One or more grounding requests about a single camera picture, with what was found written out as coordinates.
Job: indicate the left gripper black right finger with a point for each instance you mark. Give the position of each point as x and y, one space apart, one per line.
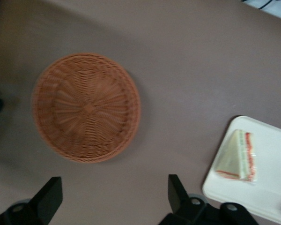
178 197

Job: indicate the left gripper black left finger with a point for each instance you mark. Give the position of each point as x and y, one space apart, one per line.
46 199

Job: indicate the triangle sandwich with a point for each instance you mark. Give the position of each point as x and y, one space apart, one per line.
234 157

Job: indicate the cream plastic tray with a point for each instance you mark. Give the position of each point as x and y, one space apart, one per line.
267 199

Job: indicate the brown round wicker basket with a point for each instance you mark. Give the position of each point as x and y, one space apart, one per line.
84 110

